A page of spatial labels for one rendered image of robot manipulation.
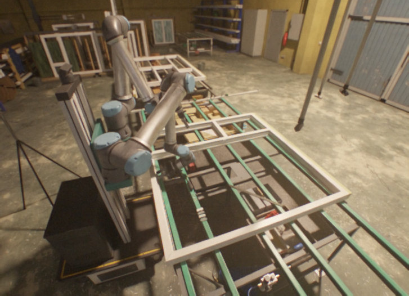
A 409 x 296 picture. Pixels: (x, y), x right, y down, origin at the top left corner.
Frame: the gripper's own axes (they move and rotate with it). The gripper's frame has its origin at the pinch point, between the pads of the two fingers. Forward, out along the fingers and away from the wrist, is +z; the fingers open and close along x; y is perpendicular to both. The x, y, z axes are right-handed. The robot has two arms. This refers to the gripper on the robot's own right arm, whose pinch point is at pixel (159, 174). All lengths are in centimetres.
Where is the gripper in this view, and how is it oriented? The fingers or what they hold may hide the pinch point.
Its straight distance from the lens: 174.4
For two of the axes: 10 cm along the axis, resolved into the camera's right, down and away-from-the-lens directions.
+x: 3.3, 5.4, -7.7
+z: -8.9, 4.6, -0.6
